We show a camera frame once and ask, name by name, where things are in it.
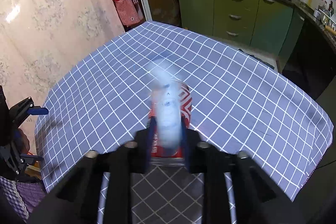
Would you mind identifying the blue checkered tablecloth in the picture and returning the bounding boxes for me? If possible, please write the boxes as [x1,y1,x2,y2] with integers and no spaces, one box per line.
[35,22,333,199]

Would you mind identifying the red aluminium drink can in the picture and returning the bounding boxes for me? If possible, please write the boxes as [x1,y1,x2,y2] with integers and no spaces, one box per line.
[148,80,192,164]

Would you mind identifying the green kitchen cabinets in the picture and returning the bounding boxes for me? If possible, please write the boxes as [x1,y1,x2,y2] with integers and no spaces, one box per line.
[175,0,336,88]

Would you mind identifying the white blue tube packet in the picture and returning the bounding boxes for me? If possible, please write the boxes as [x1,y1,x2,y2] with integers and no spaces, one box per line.
[148,59,182,155]

